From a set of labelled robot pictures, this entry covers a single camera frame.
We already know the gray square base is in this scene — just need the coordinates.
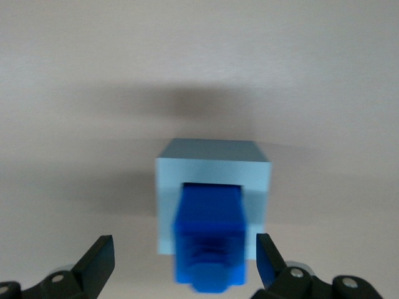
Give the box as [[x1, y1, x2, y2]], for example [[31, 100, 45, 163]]
[[154, 138, 274, 261]]

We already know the blue plastic part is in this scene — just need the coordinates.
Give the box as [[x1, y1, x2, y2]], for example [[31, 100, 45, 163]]
[[172, 183, 249, 295]]

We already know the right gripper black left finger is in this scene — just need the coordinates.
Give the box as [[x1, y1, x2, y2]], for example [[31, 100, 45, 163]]
[[0, 235, 116, 299]]

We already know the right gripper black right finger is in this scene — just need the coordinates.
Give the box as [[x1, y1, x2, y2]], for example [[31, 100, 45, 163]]
[[251, 232, 385, 299]]

